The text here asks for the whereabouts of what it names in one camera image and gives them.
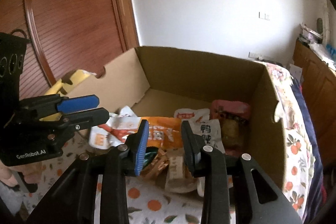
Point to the beige snack packet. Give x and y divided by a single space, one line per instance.
176 174

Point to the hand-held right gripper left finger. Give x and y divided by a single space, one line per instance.
141 146

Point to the pink snack packet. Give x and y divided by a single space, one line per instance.
232 129

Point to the yellow snack bag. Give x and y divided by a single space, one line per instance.
76 77

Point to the white paper sheet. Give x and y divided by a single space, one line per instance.
296 72

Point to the orange print bedsheet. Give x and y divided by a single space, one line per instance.
147 204

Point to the white orange crumpled packet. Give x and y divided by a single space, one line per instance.
115 129

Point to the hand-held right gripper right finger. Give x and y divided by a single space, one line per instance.
190 151

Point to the white wall socket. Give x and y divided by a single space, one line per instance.
264 15

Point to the dark blue blanket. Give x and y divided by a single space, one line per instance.
318 176

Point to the person's left hand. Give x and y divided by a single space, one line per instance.
32 170

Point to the white red label packet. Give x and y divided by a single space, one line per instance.
185 115

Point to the pile of plastic bags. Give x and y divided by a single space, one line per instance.
315 40

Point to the brown wooden cabinet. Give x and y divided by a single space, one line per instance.
317 92

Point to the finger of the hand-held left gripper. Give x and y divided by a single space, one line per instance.
78 103
92 116

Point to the white packet black characters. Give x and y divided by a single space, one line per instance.
207 132

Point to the brown wooden door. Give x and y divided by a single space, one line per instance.
73 16

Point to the brown cardboard box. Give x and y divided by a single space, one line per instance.
199 74

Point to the green snack packet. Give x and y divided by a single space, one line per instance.
151 156

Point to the white wall outlet strip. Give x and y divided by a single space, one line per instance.
253 55

